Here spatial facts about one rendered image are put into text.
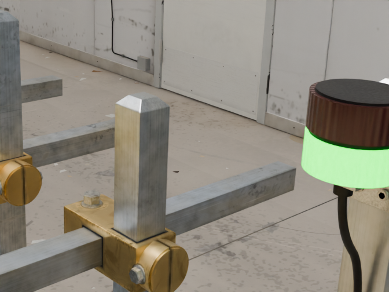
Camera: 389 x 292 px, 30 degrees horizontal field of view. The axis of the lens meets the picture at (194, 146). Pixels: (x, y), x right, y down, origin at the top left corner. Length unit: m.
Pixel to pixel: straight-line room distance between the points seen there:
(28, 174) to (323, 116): 0.50
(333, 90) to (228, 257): 2.28
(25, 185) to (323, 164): 0.50
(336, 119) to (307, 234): 2.51
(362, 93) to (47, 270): 0.36
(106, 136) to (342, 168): 0.62
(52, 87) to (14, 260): 0.61
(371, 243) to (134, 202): 0.25
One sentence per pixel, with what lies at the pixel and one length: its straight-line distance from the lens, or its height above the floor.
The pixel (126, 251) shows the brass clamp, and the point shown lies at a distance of 0.68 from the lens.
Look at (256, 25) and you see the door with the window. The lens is 4.09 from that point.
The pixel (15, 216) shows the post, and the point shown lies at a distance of 0.90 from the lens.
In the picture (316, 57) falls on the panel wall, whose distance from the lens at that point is 3.84.
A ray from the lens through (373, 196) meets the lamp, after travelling 0.48.
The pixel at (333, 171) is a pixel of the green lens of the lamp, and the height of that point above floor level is 1.13.
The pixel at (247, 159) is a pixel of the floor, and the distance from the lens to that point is 3.61.
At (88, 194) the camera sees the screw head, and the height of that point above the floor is 0.98.
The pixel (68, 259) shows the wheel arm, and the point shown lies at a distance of 0.69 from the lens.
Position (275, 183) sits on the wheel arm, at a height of 0.95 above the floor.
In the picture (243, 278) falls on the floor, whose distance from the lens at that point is 2.56.
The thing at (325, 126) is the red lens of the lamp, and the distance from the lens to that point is 0.41.
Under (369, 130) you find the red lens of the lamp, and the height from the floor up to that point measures 1.16.
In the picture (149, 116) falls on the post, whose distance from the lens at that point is 0.63.
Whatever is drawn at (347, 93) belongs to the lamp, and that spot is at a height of 1.17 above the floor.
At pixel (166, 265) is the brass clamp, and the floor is 0.95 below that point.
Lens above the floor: 1.28
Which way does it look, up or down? 20 degrees down
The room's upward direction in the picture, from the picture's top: 3 degrees clockwise
